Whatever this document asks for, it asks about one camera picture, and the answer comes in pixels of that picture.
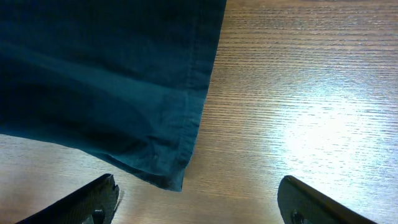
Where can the navy blue shorts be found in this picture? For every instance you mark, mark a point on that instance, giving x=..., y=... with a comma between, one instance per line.
x=123, y=80

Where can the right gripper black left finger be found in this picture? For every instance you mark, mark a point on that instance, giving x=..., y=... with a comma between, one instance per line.
x=94, y=203

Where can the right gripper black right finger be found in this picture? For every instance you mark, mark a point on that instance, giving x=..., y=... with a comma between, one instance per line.
x=300, y=203

